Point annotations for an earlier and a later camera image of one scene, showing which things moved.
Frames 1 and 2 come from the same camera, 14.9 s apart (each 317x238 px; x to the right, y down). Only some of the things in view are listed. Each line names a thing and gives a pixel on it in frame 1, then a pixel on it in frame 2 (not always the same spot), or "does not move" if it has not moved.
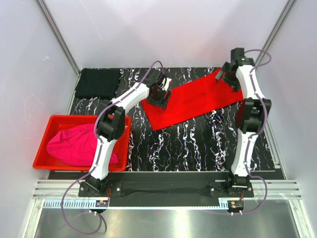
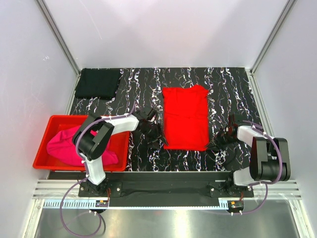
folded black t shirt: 97,83 does not move
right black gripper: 234,85 -> 215,143
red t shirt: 202,95 -> 185,122
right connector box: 236,205 does not move
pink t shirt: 77,146 does not move
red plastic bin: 49,124 does not move
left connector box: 101,204 does not move
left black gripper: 162,102 -> 151,141
